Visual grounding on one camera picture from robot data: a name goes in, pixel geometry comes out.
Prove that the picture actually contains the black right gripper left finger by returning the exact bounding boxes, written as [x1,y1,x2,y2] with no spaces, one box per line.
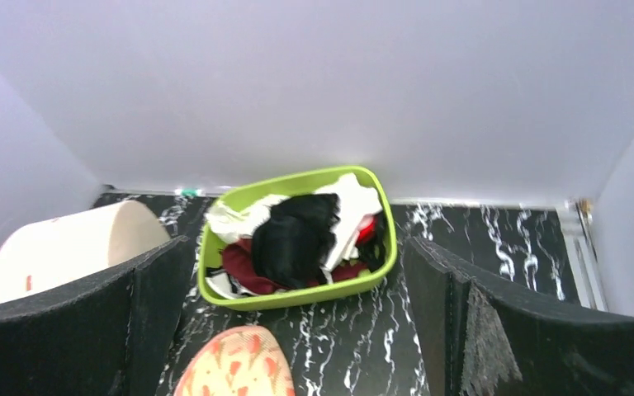
[0,236,194,395]

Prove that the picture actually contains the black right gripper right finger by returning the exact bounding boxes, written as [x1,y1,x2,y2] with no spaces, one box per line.
[403,237,634,395]

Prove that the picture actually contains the floral mesh laundry bag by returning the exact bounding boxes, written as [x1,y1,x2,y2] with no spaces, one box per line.
[174,325,296,396]

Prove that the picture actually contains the black lace bra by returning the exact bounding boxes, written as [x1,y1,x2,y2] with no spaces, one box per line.
[251,193,340,290]

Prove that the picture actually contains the cream toy washing machine drum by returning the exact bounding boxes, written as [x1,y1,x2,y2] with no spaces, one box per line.
[0,200,171,304]

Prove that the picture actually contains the green plastic basket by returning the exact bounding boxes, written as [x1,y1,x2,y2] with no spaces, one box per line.
[197,165,397,311]

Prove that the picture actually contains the dark red garment in basket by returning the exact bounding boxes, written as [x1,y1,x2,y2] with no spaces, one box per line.
[220,239,367,295]

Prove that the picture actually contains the green and white marker pen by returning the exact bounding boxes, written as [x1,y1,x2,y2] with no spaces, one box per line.
[174,188,204,197]

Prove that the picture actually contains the white cloth in basket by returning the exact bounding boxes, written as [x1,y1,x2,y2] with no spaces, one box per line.
[314,173,383,271]

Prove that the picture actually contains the aluminium frame rail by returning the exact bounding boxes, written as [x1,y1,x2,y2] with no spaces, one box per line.
[556,199,608,312]

